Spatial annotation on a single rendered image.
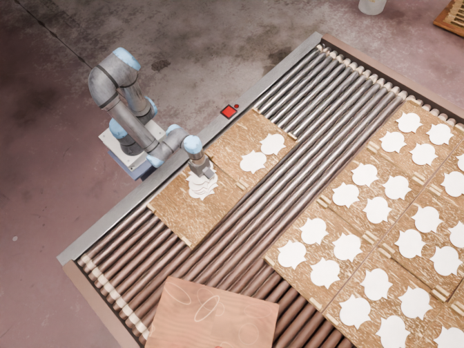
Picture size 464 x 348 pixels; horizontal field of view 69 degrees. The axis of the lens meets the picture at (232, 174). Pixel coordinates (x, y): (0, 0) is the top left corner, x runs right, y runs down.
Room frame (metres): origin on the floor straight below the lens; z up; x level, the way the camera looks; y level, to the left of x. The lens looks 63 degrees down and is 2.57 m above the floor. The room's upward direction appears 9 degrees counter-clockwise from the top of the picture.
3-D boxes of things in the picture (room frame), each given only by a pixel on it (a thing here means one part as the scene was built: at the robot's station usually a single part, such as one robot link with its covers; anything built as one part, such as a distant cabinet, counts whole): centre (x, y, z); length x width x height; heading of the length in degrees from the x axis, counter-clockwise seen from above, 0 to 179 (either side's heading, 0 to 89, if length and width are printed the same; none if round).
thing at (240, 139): (0.97, -0.13, 0.93); 0.41 x 0.35 x 0.02; 128
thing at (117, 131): (1.10, 0.52, 1.11); 0.13 x 0.12 x 0.14; 129
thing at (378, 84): (0.71, -0.22, 0.90); 1.95 x 0.05 x 0.05; 127
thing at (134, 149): (1.10, 0.53, 0.99); 0.15 x 0.15 x 0.10
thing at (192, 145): (0.84, 0.15, 1.24); 0.09 x 0.08 x 0.11; 39
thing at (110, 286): (0.91, -0.07, 0.90); 1.95 x 0.05 x 0.05; 127
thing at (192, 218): (0.71, 0.20, 0.93); 0.41 x 0.35 x 0.02; 129
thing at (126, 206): (1.12, 0.09, 0.89); 2.08 x 0.08 x 0.06; 127
